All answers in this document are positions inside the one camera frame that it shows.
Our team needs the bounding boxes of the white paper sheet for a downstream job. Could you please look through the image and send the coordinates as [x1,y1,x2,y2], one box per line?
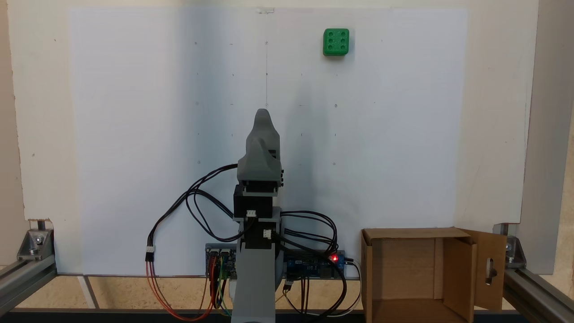
[70,7,469,276]

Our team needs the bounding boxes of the blue circuit board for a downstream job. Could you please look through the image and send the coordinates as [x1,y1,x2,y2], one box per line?
[284,250,346,280]

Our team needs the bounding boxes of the metal corner bracket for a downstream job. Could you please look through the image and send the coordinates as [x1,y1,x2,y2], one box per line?
[493,223,528,270]
[17,219,55,262]

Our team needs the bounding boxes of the aluminium frame post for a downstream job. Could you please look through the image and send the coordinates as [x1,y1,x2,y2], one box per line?
[0,0,27,266]
[516,0,574,275]

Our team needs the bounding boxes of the orange and red wires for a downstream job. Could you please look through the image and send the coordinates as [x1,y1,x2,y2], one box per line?
[146,258,218,322]

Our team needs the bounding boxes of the black board cables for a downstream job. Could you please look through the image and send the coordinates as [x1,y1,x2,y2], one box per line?
[274,210,349,317]

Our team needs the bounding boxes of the circuit board with jumper wires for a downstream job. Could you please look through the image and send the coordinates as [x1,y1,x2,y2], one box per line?
[205,244,238,279]

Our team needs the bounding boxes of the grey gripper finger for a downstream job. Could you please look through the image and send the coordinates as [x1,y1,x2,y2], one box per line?
[236,134,283,182]
[253,109,281,151]

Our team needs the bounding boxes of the aluminium frame rail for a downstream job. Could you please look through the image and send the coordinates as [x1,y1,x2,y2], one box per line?
[0,255,58,317]
[502,267,574,323]

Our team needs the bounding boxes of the green dice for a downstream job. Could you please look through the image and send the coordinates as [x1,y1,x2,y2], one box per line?
[323,28,350,57]

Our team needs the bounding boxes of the black cable with white connector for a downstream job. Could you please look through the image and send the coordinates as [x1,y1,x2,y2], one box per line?
[145,164,239,263]

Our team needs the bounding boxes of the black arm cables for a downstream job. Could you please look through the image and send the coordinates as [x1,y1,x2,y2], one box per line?
[185,188,245,243]

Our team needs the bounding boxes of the brown wire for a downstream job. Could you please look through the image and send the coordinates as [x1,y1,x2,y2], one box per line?
[200,275,211,315]

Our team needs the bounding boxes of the green and yellow wires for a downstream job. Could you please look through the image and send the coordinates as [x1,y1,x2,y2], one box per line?
[214,256,233,317]

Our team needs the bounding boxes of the brown cardboard box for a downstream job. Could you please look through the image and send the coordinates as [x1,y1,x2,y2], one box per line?
[361,227,508,323]

